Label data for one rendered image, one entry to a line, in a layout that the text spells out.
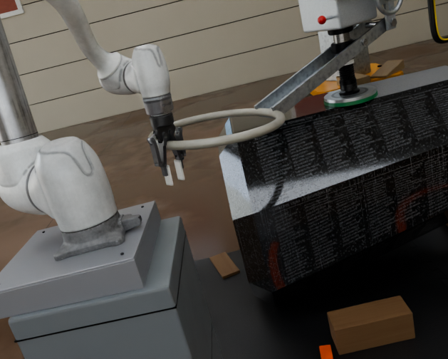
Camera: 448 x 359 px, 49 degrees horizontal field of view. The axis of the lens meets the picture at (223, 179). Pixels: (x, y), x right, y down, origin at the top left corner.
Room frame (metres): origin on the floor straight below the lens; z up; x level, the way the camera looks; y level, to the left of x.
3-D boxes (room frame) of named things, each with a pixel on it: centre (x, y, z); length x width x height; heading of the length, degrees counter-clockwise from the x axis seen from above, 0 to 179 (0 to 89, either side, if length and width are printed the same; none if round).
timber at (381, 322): (1.56, -0.42, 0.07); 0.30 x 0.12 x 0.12; 88
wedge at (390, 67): (2.67, -1.03, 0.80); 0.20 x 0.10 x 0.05; 129
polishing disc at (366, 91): (1.98, -0.60, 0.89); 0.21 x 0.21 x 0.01
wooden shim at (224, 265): (2.38, 0.11, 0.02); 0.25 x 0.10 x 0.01; 13
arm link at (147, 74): (1.55, 0.14, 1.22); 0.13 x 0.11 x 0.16; 43
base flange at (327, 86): (2.84, -0.86, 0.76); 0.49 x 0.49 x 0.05; 89
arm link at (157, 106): (1.53, 0.14, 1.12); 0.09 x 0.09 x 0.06
